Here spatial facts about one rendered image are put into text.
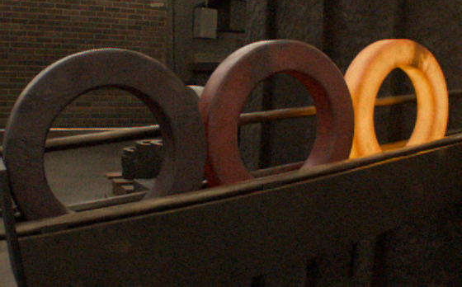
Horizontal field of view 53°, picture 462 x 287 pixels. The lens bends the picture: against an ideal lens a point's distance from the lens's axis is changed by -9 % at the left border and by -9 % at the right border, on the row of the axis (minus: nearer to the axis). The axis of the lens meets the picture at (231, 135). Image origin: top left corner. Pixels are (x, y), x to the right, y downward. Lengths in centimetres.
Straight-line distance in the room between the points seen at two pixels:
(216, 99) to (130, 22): 644
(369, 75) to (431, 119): 14
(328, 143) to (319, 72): 8
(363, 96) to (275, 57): 13
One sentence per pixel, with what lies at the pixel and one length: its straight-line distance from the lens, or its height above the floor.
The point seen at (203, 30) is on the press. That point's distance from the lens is 497.
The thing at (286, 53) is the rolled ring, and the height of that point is 74.
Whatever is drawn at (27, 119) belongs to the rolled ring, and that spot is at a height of 67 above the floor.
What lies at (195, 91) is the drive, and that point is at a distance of 185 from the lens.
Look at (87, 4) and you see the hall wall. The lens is 674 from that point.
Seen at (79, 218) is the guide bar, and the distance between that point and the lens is 41.
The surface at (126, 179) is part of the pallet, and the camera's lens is 280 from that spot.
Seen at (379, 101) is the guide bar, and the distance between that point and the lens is 69.
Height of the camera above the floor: 71
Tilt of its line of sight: 6 degrees down
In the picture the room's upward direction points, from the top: 3 degrees clockwise
